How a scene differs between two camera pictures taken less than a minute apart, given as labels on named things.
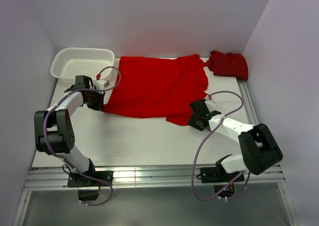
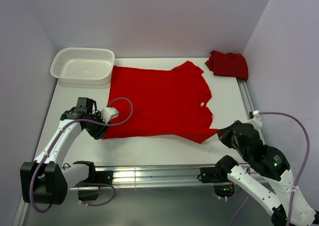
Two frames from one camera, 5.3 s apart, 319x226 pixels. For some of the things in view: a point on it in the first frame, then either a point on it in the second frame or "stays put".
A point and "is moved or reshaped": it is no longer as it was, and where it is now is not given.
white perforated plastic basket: x=70 y=62 stays put
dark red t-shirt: x=228 y=64 stays put
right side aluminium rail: x=248 y=104 stays put
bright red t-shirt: x=158 y=87 is moved or reshaped
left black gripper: x=99 y=105 -> x=99 y=133
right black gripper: x=192 y=123 -> x=223 y=133
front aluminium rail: x=174 y=176 stays put
